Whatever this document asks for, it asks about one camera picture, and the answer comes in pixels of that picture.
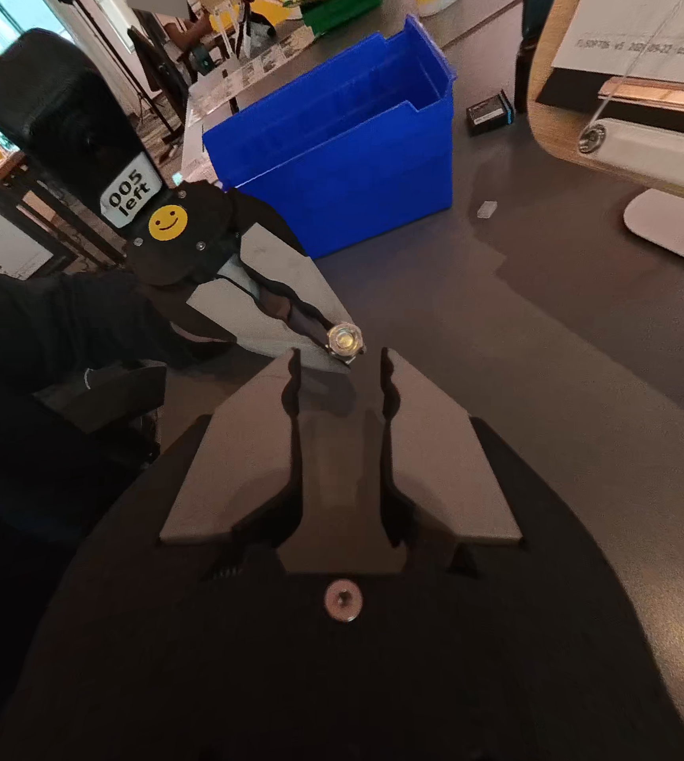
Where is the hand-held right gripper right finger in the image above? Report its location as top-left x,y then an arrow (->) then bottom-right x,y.
380,348 -> 524,549

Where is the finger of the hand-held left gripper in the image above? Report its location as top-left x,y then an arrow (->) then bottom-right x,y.
185,278 -> 352,375
236,226 -> 356,334

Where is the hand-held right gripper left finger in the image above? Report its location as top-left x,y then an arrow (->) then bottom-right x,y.
159,348 -> 304,549

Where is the silver hex bolt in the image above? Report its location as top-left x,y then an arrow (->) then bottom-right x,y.
325,321 -> 368,361

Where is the blue plastic bin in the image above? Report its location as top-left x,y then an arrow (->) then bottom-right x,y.
202,13 -> 457,260

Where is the person's left forearm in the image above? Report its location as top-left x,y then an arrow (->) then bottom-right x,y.
0,270 -> 212,396

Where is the small black box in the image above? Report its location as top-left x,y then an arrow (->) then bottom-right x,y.
466,89 -> 515,136

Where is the green plastic bin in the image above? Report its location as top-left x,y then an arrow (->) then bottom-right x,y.
299,0 -> 386,34

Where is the black device with lit screen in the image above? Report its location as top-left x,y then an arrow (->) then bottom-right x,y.
514,0 -> 557,115

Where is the wooden document stand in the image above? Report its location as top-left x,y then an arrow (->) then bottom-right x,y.
526,0 -> 684,277

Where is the printed instruction sheet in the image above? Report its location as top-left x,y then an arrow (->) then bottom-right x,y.
552,0 -> 684,81

